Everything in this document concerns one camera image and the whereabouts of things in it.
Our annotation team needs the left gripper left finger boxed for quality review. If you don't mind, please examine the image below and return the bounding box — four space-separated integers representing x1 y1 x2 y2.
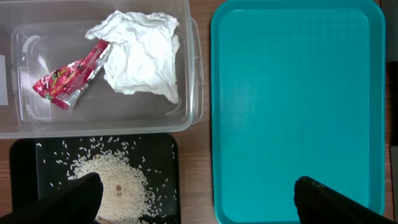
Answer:
1 172 103 224

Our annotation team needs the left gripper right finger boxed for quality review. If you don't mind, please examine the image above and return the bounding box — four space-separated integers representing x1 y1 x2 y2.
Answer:
294 176 394 224

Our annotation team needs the red snack wrapper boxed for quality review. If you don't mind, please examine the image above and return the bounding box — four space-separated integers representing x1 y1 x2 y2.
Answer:
32 40 112 110

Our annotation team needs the white napkin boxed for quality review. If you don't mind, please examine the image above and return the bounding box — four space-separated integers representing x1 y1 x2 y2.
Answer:
85 10 180 104

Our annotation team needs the spilled rice pile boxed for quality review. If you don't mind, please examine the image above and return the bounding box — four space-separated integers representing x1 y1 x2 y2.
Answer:
52 151 154 223

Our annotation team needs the black tray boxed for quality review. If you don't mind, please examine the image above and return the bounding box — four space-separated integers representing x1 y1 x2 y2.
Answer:
9 134 181 223

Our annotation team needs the teal serving tray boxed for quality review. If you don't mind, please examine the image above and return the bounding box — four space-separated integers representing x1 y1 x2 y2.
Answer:
211 0 385 223

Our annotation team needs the clear plastic bin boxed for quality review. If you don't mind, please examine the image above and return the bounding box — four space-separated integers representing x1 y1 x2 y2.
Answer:
0 0 205 139

